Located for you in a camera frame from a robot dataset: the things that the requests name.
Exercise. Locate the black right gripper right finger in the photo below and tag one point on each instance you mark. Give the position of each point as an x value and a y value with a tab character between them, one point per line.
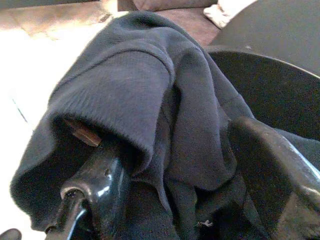
280	175

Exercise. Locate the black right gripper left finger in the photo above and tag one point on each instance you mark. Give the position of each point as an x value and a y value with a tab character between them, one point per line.
105	180

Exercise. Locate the black shirt with green logo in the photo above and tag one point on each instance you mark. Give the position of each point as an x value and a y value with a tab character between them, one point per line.
140	87

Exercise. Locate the black plastic bucket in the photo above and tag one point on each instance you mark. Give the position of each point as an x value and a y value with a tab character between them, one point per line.
275	95

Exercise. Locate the small light grey cloth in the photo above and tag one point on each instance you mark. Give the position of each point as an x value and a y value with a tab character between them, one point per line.
225	12

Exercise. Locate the dark grey fabric sofa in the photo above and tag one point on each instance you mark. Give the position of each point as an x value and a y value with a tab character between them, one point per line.
185	22

